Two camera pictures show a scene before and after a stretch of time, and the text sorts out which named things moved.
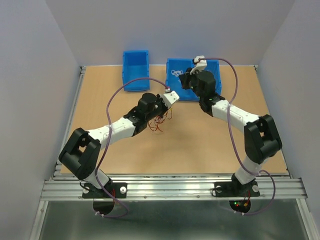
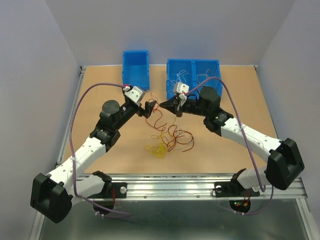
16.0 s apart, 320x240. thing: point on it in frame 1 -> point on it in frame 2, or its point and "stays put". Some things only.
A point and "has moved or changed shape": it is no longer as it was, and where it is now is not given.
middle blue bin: x=175 y=67 stays put
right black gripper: x=186 y=76 -> x=174 y=105
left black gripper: x=165 y=107 -> x=148 y=108
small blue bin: x=135 y=65 stays put
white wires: x=177 y=73 -> x=180 y=78
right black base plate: x=231 y=189 stays put
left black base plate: x=118 y=190 stays put
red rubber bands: x=158 y=120 has moved or changed shape
